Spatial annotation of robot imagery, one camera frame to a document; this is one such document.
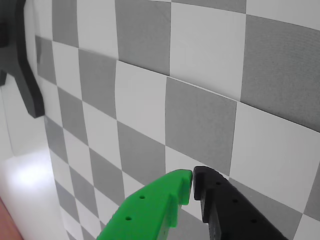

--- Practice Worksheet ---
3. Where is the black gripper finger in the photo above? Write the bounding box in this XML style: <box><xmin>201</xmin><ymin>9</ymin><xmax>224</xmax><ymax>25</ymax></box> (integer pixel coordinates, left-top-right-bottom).
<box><xmin>191</xmin><ymin>165</ymin><xmax>290</xmax><ymax>240</ymax></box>

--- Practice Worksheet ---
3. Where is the black curved bracket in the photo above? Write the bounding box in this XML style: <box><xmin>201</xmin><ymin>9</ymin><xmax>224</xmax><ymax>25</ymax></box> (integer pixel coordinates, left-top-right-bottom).
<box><xmin>0</xmin><ymin>0</ymin><xmax>45</xmax><ymax>118</ymax></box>

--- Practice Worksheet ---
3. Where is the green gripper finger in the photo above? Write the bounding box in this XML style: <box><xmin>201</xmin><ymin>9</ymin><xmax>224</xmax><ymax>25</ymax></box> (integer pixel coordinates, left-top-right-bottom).
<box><xmin>96</xmin><ymin>169</ymin><xmax>193</xmax><ymax>240</ymax></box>

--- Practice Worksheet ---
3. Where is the grey white checkered mat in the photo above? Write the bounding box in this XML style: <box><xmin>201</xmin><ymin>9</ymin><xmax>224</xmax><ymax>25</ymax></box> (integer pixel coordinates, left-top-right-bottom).
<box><xmin>34</xmin><ymin>0</ymin><xmax>320</xmax><ymax>240</ymax></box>

